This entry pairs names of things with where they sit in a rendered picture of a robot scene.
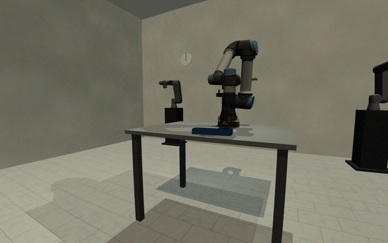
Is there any blue bin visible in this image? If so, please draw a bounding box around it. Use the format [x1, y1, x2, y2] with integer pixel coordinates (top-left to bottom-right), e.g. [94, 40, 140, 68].
[192, 128, 233, 136]

